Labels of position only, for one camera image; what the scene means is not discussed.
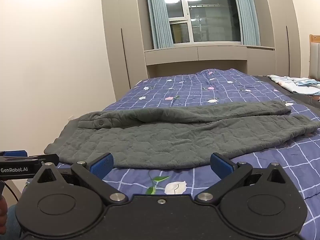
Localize beige tall wardrobe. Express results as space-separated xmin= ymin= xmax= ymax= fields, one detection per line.
xmin=100 ymin=0 xmax=150 ymax=101
xmin=246 ymin=0 xmax=302 ymax=78

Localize person's blue jeans leg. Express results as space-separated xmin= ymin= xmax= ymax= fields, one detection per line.
xmin=5 ymin=204 xmax=23 ymax=240

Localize light blue curtain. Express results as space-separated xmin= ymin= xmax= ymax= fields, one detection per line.
xmin=229 ymin=0 xmax=262 ymax=47
xmin=145 ymin=0 xmax=173 ymax=50

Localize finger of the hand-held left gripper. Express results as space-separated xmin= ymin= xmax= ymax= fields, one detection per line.
xmin=0 ymin=150 xmax=28 ymax=158
xmin=0 ymin=154 xmax=60 ymax=167

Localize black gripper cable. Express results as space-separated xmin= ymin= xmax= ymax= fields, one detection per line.
xmin=3 ymin=181 xmax=19 ymax=202

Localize beige window bench cabinet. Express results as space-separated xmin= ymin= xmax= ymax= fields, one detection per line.
xmin=144 ymin=44 xmax=276 ymax=79

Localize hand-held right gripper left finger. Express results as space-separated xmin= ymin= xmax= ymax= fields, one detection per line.
xmin=33 ymin=152 xmax=128 ymax=205

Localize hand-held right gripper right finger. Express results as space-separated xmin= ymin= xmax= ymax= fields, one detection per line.
xmin=194 ymin=152 xmax=292 ymax=205

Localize wooden padded headboard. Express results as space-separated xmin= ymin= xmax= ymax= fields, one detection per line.
xmin=309 ymin=34 xmax=320 ymax=81

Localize blue checked floral quilt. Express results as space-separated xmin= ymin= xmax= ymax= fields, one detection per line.
xmin=55 ymin=68 xmax=320 ymax=240

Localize white framed window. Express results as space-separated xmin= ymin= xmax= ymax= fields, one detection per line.
xmin=161 ymin=0 xmax=242 ymax=44

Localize light blue folded clothes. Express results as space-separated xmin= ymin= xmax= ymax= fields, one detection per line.
xmin=291 ymin=77 xmax=320 ymax=96
xmin=267 ymin=74 xmax=302 ymax=93

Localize grey fleece pants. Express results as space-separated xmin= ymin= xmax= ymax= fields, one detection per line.
xmin=44 ymin=100 xmax=320 ymax=169

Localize person's left hand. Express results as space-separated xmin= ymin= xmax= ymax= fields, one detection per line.
xmin=0 ymin=197 xmax=8 ymax=233

